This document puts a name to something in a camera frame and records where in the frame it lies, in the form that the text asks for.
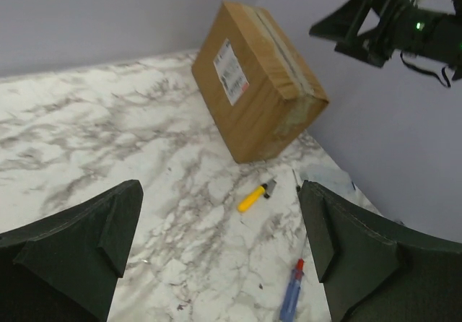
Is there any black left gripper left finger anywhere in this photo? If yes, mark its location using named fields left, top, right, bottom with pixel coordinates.
left=1, top=180, right=143, bottom=321

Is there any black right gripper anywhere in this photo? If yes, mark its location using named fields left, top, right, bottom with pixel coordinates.
left=309, top=0, right=443, bottom=67

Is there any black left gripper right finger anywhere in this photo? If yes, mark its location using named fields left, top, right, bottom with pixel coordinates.
left=298, top=181, right=461, bottom=321

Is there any brown cardboard express box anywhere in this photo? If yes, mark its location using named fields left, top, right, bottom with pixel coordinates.
left=192, top=1, right=329, bottom=163

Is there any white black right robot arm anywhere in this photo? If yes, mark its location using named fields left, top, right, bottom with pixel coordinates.
left=309, top=0, right=461, bottom=87

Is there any clear plastic screw box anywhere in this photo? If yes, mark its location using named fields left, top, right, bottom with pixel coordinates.
left=301, top=170, right=356, bottom=194

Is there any blue red handled screwdriver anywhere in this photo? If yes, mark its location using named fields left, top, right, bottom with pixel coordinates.
left=279, top=237, right=308, bottom=322

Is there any yellow handled stubby screwdriver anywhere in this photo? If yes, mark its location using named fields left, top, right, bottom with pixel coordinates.
left=237, top=178, right=276, bottom=213

